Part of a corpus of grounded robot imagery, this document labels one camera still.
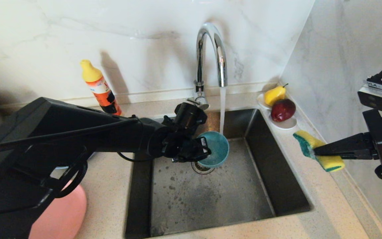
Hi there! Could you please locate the teal bowl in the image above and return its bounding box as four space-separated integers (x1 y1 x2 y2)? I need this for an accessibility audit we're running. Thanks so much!
197 131 229 168

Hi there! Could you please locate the yellow green sponge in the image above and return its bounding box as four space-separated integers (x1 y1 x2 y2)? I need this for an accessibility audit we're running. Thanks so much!
293 130 346 172

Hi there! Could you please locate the chrome gooseneck faucet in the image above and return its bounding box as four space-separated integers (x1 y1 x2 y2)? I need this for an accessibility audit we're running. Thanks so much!
186 23 228 111

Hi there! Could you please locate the orange dish soap bottle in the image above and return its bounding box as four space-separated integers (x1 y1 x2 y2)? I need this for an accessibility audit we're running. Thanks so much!
80 60 122 116

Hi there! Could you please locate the metal sink drain strainer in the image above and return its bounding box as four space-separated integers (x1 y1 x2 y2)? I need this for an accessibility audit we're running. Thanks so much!
191 161 215 175

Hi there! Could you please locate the stainless steel sink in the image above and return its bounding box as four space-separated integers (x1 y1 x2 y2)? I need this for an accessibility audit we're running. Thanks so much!
125 108 312 239

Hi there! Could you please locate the white fruit dish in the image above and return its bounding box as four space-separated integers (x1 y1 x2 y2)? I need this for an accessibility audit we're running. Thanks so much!
257 93 297 130

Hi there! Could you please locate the red apple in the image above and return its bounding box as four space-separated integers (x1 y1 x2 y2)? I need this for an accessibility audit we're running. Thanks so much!
270 99 296 122

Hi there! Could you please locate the yellow pear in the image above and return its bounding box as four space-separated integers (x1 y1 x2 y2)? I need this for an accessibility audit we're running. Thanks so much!
264 84 288 107

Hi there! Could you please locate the pink plate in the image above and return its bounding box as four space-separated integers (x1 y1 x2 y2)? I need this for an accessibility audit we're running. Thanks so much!
29 184 87 239

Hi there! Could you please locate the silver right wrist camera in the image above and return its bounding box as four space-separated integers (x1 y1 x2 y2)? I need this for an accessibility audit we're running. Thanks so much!
357 78 382 113

